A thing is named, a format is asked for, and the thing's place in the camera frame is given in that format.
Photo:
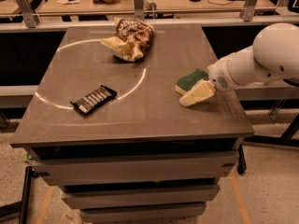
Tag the middle metal bracket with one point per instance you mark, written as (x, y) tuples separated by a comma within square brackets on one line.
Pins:
[(139, 9)]

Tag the green and yellow sponge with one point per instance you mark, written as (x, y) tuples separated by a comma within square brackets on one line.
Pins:
[(185, 83)]

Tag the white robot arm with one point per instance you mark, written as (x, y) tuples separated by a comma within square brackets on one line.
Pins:
[(273, 55)]

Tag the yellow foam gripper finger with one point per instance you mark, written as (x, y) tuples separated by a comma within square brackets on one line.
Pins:
[(200, 92)]

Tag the left metal bracket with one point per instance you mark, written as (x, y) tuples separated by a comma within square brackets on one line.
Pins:
[(30, 18)]

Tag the right metal bracket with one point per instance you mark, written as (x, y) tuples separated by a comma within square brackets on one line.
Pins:
[(248, 10)]

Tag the white power strip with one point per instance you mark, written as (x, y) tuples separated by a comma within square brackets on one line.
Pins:
[(149, 4)]

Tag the black candy bar wrapper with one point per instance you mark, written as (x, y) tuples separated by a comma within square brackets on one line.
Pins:
[(88, 103)]

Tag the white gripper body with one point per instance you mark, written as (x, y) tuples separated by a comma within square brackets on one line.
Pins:
[(219, 75)]

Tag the grey drawer cabinet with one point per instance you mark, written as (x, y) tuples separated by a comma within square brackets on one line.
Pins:
[(142, 154)]

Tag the brown chip bag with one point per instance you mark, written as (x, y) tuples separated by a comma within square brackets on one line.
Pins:
[(132, 40)]

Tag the metal bracket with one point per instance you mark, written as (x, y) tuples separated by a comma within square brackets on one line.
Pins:
[(248, 10), (139, 9), (30, 18)]

